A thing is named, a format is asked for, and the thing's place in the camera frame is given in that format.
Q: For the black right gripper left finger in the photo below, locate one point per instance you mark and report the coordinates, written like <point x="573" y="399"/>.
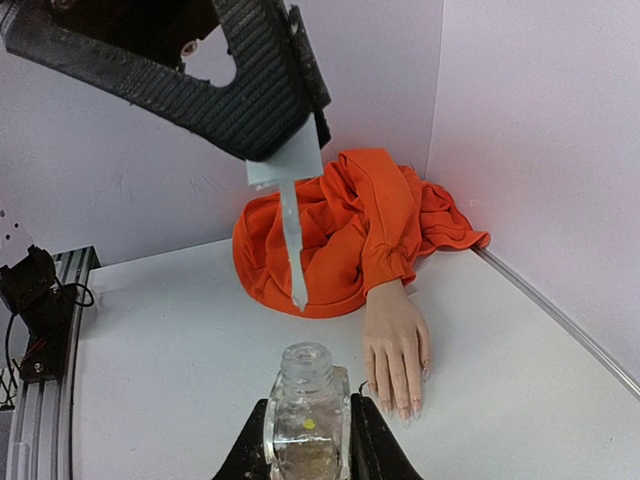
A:
<point x="246" y="459"/>

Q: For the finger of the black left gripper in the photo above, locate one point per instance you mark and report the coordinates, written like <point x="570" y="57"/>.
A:
<point x="315" y="85"/>
<point x="134" y="50"/>

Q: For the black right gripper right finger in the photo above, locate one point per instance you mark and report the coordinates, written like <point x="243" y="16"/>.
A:
<point x="375" y="453"/>

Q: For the aluminium back rail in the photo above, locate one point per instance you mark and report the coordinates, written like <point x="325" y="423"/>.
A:
<point x="563" y="320"/>

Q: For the orange cloth sleeve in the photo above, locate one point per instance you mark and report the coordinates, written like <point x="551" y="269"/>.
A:
<point x="364" y="222"/>

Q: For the mannequin hand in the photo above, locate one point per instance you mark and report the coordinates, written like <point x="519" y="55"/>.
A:
<point x="396" y="347"/>

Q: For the clear nail polish bottle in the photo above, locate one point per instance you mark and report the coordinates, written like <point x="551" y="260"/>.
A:
<point x="307" y="426"/>

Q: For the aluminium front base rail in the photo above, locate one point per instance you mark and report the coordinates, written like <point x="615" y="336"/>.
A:
<point x="49" y="294"/>

